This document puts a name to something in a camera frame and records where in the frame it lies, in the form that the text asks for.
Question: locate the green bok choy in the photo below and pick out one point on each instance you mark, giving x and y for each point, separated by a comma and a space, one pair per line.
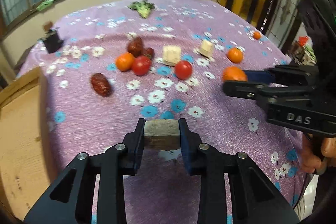
143, 7

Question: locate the large dark red jujube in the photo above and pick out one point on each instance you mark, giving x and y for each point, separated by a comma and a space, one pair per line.
135, 47

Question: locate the black holder with cork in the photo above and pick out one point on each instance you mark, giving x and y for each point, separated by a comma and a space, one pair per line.
51, 39

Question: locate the white yam chunk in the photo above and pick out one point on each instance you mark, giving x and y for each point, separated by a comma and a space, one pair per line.
171, 55
206, 48

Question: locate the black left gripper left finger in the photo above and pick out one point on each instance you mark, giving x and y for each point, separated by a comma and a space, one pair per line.
69, 199

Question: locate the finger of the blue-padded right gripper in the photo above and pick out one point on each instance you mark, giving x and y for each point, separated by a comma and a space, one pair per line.
285, 75

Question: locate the purple floral tablecloth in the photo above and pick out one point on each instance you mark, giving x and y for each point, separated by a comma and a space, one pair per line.
80, 120

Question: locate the person's right hand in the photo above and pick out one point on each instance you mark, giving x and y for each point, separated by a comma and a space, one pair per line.
315, 160

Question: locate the green cloth on windowsill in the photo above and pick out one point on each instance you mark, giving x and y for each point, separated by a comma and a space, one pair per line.
44, 5

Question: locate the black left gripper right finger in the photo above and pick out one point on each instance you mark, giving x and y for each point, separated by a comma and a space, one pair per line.
254, 198

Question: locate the red cherry tomato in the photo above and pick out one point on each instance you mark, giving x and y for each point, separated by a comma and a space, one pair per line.
141, 65
183, 70

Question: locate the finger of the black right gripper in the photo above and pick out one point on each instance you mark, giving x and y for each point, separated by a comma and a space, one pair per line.
265, 95

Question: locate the small orange tangerine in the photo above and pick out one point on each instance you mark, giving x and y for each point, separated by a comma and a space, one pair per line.
256, 35

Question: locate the dark red jujube date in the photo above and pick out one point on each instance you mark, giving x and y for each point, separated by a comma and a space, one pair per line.
101, 85

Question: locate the cardboard tray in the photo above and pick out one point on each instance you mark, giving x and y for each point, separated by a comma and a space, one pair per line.
27, 164

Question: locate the small dark red jujube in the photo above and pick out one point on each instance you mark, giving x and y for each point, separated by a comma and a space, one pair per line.
148, 52

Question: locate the beige yam chunk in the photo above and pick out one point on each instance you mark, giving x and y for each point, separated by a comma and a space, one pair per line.
162, 134

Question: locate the ornate glass door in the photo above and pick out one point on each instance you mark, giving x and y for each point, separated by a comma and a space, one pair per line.
282, 23

